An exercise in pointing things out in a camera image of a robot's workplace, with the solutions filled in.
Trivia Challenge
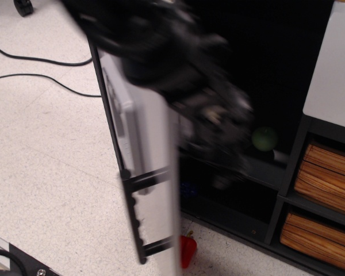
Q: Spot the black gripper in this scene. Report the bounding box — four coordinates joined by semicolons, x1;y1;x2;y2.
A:
179;126;255;190

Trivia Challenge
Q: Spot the grey toy fridge door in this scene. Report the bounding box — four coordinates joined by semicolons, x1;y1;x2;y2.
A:
90;43;182;275

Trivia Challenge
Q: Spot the black fridge door handle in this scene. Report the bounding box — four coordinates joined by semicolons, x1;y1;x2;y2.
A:
120;168;173;265

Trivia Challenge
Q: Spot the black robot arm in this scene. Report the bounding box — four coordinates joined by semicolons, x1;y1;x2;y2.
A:
63;1;252;182

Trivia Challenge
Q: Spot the green ball in fridge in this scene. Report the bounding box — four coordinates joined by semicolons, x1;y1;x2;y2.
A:
251;126;278;152

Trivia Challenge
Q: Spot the dark grey fridge cabinet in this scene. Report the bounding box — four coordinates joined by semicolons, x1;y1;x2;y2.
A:
167;1;345;275

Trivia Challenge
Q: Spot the grey ice dispenser panel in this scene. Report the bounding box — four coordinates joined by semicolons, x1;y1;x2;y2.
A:
102;67;150;196

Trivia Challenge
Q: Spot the upper wooden drawer front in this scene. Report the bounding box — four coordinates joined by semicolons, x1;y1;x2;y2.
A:
294;142;345;213

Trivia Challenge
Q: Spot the wooden drawer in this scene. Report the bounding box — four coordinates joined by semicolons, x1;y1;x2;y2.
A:
294;142;345;213
280;213;345;270

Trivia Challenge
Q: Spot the white counter block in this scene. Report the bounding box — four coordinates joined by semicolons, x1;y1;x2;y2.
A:
303;1;345;127

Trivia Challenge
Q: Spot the red bell pepper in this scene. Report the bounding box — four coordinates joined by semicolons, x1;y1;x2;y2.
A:
180;230;197;269

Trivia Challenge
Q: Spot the lower wooden drawer front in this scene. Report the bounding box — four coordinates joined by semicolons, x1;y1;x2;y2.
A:
280;213;345;270

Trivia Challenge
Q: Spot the black caster wheel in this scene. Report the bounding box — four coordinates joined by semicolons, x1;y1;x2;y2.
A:
13;0;34;17

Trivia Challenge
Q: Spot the lower black floor cable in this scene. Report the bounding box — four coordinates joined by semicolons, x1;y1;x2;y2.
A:
0;73;102;98

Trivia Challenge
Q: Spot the black floor cable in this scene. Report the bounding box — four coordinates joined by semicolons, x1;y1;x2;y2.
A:
0;73;102;98
0;43;93;67

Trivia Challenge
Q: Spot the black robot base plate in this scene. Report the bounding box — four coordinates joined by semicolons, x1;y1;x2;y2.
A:
9;243;60;276

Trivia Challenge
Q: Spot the upper black floor cable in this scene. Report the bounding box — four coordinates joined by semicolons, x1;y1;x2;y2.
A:
0;43;93;67

